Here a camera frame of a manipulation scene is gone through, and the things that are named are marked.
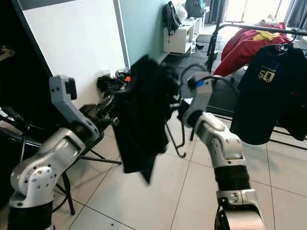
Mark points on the navy blue garment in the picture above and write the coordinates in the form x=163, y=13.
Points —
x=144, y=120

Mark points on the orange and black tool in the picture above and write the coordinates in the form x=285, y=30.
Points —
x=127, y=78

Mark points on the white shelf unit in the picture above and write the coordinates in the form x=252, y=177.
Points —
x=177, y=40

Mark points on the navy printed t-shirt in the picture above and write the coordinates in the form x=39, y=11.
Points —
x=264, y=105

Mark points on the red blanket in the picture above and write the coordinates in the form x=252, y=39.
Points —
x=240, y=48

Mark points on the black hanging bag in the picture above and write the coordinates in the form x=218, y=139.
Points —
x=172, y=17

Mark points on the white pillow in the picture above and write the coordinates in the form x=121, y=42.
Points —
x=182, y=12

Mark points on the black clothes rack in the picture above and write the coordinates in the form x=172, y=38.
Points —
x=244, y=26

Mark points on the grey curtain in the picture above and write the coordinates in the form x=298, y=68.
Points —
x=295, y=12
x=220, y=10

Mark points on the yellow cloth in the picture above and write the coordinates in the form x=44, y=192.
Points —
x=267, y=35

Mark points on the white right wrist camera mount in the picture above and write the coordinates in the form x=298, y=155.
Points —
x=201, y=96

